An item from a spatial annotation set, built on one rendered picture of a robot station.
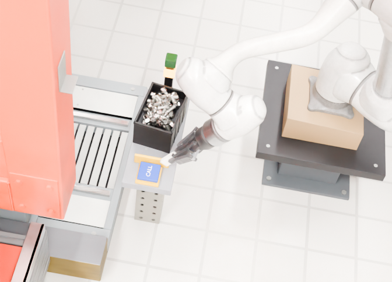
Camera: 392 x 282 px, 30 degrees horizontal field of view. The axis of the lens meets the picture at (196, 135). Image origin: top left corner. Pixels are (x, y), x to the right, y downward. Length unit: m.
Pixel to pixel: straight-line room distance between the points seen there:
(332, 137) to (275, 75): 0.40
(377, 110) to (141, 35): 1.37
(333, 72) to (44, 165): 1.16
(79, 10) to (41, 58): 1.95
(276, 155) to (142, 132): 0.58
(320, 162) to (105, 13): 1.41
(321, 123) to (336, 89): 0.15
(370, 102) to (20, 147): 1.24
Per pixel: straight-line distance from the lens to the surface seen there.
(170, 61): 2.55
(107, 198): 2.89
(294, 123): 2.80
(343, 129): 2.82
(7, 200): 2.30
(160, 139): 2.51
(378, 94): 2.61
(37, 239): 2.44
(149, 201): 2.80
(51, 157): 2.05
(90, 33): 3.56
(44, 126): 1.94
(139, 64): 3.43
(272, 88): 3.02
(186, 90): 2.09
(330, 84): 2.76
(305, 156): 2.83
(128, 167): 2.51
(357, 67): 2.70
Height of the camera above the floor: 2.50
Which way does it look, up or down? 52 degrees down
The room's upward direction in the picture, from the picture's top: 10 degrees clockwise
